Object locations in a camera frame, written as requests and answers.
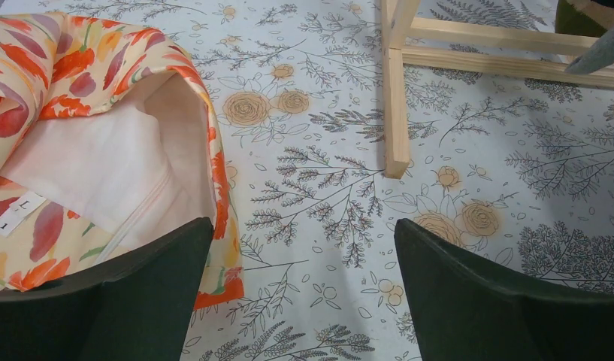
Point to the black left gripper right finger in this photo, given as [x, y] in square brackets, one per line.
[466, 307]

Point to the grey sock tip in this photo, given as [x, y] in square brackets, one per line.
[598, 56]

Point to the floral orange fabric bag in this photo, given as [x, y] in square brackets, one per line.
[108, 141]

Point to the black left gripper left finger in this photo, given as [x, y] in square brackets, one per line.
[136, 306]

